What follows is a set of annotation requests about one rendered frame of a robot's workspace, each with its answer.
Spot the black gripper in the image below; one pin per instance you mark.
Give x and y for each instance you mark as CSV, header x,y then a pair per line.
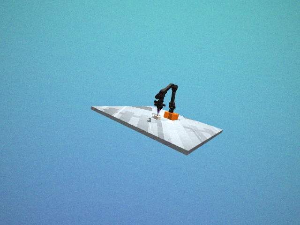
x,y
159,105

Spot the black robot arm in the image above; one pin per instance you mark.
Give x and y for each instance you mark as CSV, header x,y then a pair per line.
x,y
162,93

